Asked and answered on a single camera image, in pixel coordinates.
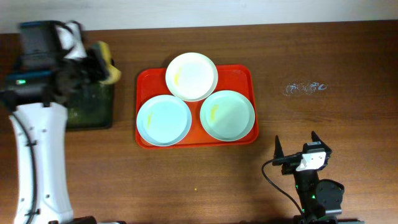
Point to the black plastic tray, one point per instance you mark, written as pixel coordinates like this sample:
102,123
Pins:
91,107

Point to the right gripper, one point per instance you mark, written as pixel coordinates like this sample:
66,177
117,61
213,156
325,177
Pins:
289,162

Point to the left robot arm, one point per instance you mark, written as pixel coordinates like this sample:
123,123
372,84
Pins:
39,121

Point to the white plate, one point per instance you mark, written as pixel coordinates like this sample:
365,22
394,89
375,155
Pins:
191,76

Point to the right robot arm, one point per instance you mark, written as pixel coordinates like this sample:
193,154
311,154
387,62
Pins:
320,199

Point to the green yellow sponge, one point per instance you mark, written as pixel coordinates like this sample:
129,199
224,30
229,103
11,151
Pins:
114,73

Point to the light blue plate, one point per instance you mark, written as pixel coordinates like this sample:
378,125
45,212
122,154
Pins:
227,115
164,120

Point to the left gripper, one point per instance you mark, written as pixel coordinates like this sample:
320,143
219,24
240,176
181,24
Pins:
94,62

